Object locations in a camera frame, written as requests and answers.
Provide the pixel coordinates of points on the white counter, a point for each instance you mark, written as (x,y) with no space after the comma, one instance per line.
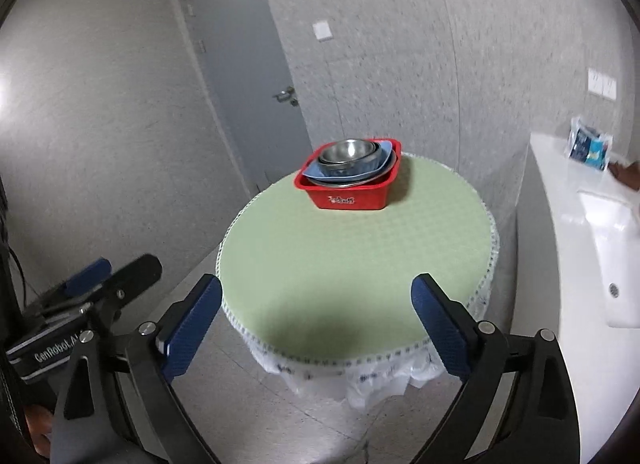
(555,244)

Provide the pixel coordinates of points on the blue tissue packet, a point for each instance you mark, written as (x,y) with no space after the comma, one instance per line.
(590,146)

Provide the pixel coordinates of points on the white light switch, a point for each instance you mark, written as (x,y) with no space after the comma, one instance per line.
(322,30)

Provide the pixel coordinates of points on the brown cloth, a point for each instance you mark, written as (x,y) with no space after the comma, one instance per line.
(625,175)

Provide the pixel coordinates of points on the white wall socket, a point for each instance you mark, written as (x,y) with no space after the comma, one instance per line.
(596,81)
(610,87)

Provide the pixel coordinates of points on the medium steel bowl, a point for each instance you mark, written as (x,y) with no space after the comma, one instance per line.
(350,170)

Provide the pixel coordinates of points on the large steel bowl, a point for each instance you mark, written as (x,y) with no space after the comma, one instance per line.
(367,182)

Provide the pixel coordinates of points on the grey door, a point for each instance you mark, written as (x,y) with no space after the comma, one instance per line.
(240,44)

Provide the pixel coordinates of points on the small steel bowl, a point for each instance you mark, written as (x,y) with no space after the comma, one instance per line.
(325,156)
(350,149)

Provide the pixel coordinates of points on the red plastic basin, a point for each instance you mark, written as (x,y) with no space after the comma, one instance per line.
(350,200)

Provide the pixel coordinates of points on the white table skirt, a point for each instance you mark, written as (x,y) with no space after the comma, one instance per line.
(360,384)

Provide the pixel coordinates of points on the round table with lace cloth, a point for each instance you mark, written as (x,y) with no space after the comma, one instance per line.
(350,269)

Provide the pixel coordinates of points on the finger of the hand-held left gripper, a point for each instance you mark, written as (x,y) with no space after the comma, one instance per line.
(132,276)
(90,275)

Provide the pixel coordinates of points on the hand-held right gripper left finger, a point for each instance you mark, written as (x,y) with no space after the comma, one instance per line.
(192,334)

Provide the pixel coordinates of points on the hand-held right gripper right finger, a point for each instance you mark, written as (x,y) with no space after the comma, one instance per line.
(442,329)

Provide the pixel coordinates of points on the white sink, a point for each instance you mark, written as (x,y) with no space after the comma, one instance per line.
(612,244)

